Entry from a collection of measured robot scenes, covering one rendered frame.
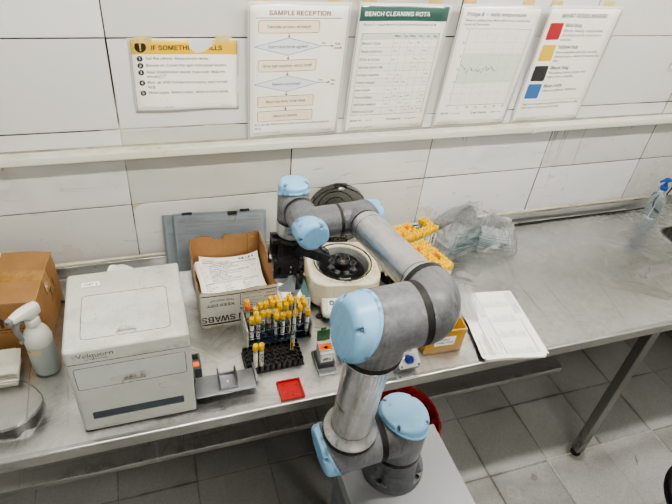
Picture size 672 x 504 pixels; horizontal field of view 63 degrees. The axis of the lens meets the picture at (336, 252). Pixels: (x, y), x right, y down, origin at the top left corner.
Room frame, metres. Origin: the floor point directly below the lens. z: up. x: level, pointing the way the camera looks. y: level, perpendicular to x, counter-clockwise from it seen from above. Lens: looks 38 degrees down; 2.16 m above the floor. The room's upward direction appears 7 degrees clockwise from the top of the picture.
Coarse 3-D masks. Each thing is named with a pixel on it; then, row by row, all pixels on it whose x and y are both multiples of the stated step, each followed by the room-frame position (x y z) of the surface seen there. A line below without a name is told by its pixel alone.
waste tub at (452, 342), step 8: (456, 328) 1.27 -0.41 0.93; (464, 328) 1.22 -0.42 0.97; (448, 336) 1.20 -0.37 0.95; (456, 336) 1.21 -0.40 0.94; (464, 336) 1.22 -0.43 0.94; (432, 344) 1.19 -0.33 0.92; (440, 344) 1.20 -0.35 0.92; (448, 344) 1.21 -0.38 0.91; (456, 344) 1.22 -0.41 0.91; (424, 352) 1.18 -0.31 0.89; (432, 352) 1.19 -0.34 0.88; (440, 352) 1.20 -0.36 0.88
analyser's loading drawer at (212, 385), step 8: (216, 368) 0.98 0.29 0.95; (248, 368) 1.02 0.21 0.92; (208, 376) 0.97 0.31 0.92; (216, 376) 0.98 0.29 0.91; (224, 376) 0.98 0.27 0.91; (232, 376) 0.98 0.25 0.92; (240, 376) 0.99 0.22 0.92; (248, 376) 0.99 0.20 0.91; (256, 376) 0.98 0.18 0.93; (200, 384) 0.95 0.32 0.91; (208, 384) 0.95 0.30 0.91; (216, 384) 0.95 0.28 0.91; (224, 384) 0.95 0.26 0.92; (232, 384) 0.96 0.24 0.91; (240, 384) 0.96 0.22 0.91; (248, 384) 0.96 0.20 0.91; (256, 384) 0.96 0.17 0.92; (200, 392) 0.92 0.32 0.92; (208, 392) 0.92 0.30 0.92; (216, 392) 0.93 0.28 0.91; (224, 392) 0.93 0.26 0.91
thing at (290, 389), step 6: (294, 378) 1.03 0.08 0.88; (276, 384) 1.01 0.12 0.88; (282, 384) 1.01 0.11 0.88; (288, 384) 1.01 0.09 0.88; (294, 384) 1.01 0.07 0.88; (300, 384) 1.01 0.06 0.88; (282, 390) 0.99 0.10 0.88; (288, 390) 0.99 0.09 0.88; (294, 390) 0.99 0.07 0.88; (300, 390) 0.99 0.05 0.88; (282, 396) 0.97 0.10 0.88; (288, 396) 0.97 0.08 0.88; (294, 396) 0.97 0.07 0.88; (300, 396) 0.97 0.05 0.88
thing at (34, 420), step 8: (40, 392) 0.86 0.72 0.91; (40, 408) 0.81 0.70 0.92; (32, 416) 0.78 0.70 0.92; (40, 416) 0.80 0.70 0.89; (24, 424) 0.76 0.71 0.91; (32, 424) 0.78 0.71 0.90; (0, 432) 0.73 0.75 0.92; (8, 432) 0.74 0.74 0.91; (16, 432) 0.75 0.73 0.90; (0, 440) 0.73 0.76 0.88; (8, 440) 0.74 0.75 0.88
